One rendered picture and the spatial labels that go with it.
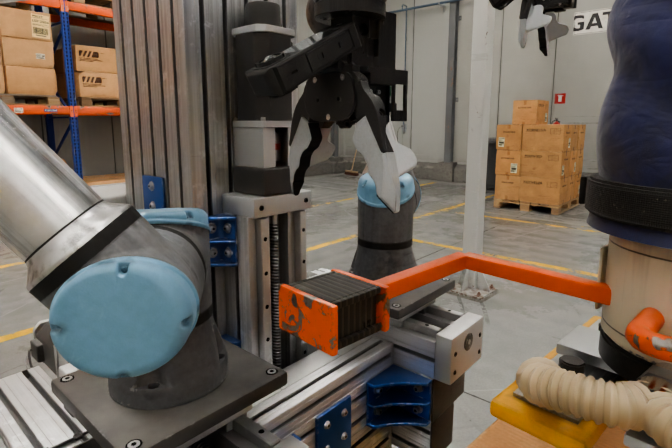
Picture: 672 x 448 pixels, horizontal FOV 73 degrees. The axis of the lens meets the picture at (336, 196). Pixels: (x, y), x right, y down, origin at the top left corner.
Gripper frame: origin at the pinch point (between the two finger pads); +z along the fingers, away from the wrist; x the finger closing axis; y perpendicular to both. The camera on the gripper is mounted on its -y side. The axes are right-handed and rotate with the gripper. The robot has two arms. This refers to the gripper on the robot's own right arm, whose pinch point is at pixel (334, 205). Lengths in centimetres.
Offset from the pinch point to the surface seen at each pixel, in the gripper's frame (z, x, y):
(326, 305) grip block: 8.6, -3.4, -4.3
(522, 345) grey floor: 129, 81, 236
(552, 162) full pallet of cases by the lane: 49, 242, 671
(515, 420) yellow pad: 23.1, -14.6, 12.9
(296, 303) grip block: 9.7, 1.1, -4.3
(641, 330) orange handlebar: 10.1, -24.5, 15.1
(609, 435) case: 35, -18, 36
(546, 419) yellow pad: 22.1, -17.4, 14.0
